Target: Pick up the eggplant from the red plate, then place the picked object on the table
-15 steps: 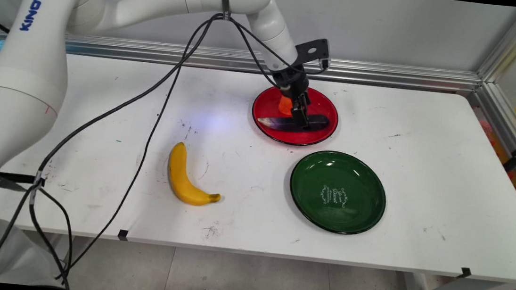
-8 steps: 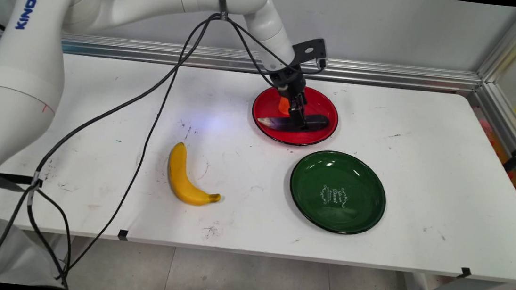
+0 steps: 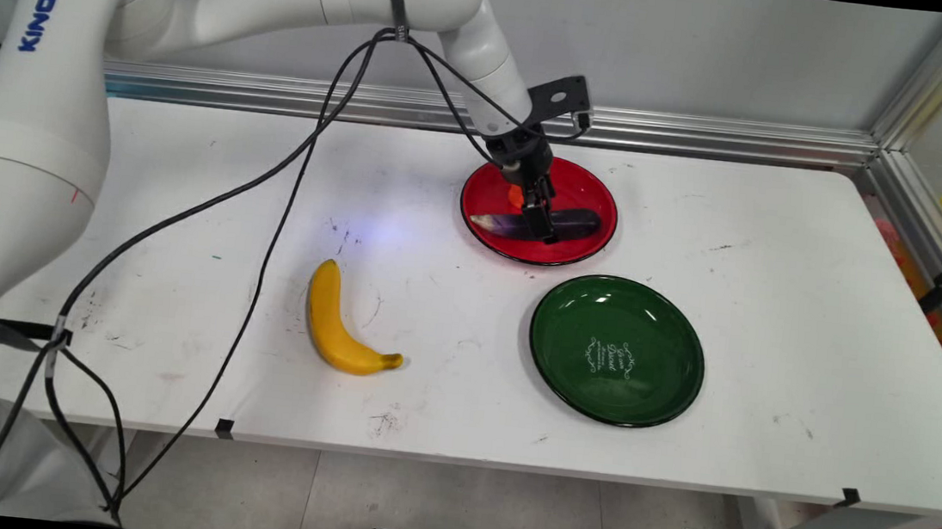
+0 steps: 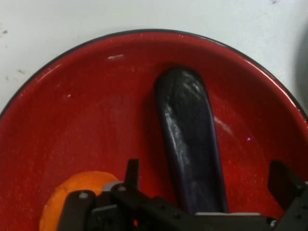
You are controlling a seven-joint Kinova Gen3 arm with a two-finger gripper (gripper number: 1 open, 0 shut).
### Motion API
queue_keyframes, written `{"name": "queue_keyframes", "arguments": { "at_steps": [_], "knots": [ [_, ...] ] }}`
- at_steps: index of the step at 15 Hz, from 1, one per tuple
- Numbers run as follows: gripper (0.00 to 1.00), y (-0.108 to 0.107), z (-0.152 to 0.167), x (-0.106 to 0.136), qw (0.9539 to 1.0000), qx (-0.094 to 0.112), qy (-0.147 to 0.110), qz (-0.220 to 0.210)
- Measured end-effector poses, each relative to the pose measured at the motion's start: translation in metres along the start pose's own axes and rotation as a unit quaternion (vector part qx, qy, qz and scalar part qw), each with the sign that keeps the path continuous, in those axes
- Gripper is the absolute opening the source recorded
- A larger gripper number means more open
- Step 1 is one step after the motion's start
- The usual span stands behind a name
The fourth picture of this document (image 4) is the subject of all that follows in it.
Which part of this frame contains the purple eggplant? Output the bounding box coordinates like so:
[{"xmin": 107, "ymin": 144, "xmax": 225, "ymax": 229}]
[{"xmin": 153, "ymin": 66, "xmax": 230, "ymax": 215}]

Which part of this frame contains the orange carrot piece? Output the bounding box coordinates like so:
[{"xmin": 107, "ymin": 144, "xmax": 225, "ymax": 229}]
[{"xmin": 38, "ymin": 170, "xmax": 140, "ymax": 231}]

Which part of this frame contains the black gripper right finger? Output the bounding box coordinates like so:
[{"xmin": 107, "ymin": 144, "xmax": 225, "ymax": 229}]
[{"xmin": 268, "ymin": 159, "xmax": 308, "ymax": 231}]

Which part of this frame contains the red enamel plate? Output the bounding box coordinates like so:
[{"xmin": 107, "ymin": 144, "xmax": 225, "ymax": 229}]
[{"xmin": 0, "ymin": 28, "xmax": 308, "ymax": 231}]

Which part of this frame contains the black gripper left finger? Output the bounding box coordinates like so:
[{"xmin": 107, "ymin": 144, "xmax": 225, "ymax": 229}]
[{"xmin": 57, "ymin": 158, "xmax": 154, "ymax": 231}]

